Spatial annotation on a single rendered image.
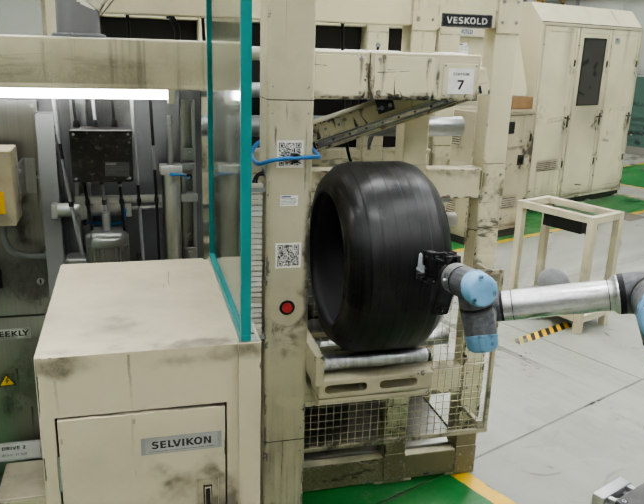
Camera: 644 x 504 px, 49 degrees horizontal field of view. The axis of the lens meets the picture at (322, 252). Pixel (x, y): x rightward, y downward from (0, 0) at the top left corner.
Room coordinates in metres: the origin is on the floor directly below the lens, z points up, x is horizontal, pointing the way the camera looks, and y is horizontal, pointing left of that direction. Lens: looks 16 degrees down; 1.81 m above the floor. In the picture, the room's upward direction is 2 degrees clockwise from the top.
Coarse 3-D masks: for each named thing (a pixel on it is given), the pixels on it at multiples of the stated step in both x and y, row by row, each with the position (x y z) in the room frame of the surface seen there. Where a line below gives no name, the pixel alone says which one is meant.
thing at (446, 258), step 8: (424, 256) 1.72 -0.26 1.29; (432, 256) 1.69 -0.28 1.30; (440, 256) 1.69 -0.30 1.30; (448, 256) 1.63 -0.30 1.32; (456, 256) 1.64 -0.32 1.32; (424, 264) 1.72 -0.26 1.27; (432, 264) 1.68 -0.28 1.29; (440, 264) 1.66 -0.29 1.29; (448, 264) 1.63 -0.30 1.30; (432, 272) 1.68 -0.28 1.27; (440, 272) 1.62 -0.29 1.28; (432, 280) 1.67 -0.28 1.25; (440, 280) 1.62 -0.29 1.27
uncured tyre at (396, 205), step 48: (336, 192) 1.98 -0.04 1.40; (384, 192) 1.92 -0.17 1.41; (432, 192) 1.96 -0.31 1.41; (336, 240) 2.34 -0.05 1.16; (384, 240) 1.82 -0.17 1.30; (432, 240) 1.86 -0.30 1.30; (336, 288) 2.28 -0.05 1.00; (384, 288) 1.80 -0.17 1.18; (432, 288) 1.83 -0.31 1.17; (336, 336) 1.93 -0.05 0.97; (384, 336) 1.85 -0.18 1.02
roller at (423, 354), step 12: (408, 348) 1.99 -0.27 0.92; (420, 348) 1.99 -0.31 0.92; (336, 360) 1.90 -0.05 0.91; (348, 360) 1.91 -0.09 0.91; (360, 360) 1.92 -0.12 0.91; (372, 360) 1.93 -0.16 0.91; (384, 360) 1.93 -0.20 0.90; (396, 360) 1.94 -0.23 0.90; (408, 360) 1.96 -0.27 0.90; (420, 360) 1.97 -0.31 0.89
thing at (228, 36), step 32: (224, 0) 1.46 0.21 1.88; (224, 32) 1.46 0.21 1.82; (224, 64) 1.46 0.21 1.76; (224, 96) 1.47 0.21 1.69; (224, 128) 1.47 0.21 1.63; (224, 160) 1.47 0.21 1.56; (224, 192) 1.48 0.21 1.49; (224, 224) 1.48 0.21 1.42; (224, 256) 1.49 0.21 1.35; (224, 288) 1.46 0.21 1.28
